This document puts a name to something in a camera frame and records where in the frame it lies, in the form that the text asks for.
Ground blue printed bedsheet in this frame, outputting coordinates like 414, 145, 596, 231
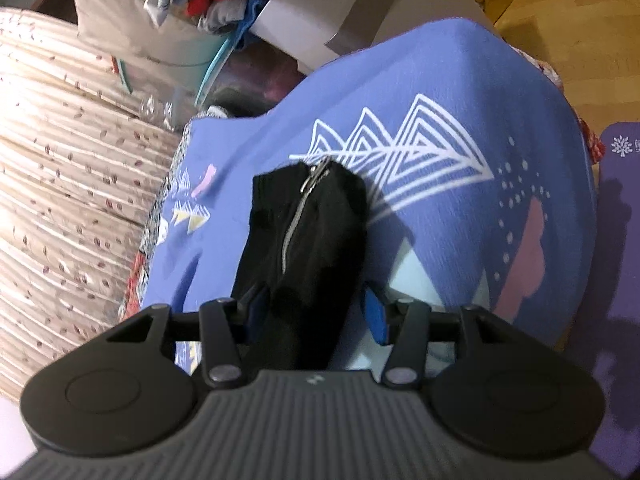
137, 19, 601, 377

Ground teal bucket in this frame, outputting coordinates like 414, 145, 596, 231
119, 24, 228, 111

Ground purple yoga mat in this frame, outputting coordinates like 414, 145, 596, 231
589, 120, 640, 473

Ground white pillow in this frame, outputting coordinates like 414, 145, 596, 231
61, 0, 201, 63

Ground beige leaf-patterned curtain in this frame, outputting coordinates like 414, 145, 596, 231
0, 7, 195, 403

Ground grey cloth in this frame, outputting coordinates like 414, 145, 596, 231
197, 0, 252, 37

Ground grey and white box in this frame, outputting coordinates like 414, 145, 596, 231
248, 0, 497, 77

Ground red patchwork quilt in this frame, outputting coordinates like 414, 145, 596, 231
117, 52, 608, 323

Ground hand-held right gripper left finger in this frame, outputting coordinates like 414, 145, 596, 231
107, 285, 273, 389

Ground black pants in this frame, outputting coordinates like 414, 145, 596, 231
231, 156, 372, 373

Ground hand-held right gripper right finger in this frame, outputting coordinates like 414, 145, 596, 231
362, 285, 534, 389

